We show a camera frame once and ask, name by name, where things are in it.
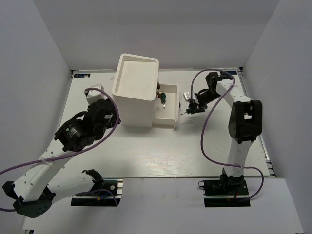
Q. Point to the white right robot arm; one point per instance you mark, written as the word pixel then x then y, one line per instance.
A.
pixel 245 122

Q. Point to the white drawer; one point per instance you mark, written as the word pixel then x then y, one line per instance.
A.
pixel 168 117

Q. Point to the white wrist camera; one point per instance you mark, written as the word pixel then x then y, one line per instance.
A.
pixel 93 96
pixel 187 96

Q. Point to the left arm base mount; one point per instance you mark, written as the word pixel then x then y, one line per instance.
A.
pixel 106 194

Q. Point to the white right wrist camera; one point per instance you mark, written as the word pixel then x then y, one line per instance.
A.
pixel 187 96

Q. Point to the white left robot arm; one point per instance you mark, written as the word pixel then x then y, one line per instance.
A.
pixel 37 190

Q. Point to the white drawer cabinet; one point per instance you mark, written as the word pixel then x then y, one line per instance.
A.
pixel 134 89

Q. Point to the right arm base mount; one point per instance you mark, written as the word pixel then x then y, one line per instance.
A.
pixel 216 196

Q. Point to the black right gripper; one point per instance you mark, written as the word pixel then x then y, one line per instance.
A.
pixel 197 107

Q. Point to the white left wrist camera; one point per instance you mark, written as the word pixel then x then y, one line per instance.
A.
pixel 93 96

